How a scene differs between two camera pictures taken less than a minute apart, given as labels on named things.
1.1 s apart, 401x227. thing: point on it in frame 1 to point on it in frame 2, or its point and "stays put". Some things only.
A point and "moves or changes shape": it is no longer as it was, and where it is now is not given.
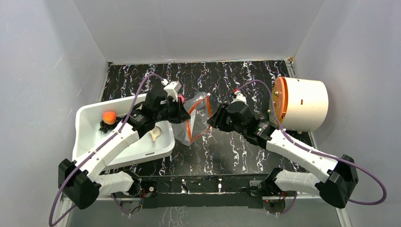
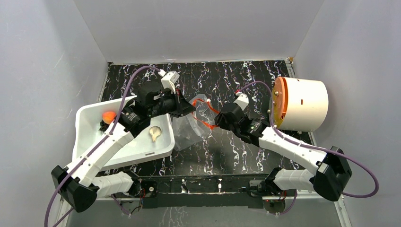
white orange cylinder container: x=300 y=105 stays put
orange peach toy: x=109 y=117 stays put
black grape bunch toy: x=105 y=127 stays put
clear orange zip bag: x=199 y=107 moves or changes shape
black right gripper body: x=221 y=116 stays put
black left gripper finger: x=182 y=114 to x=184 y=107
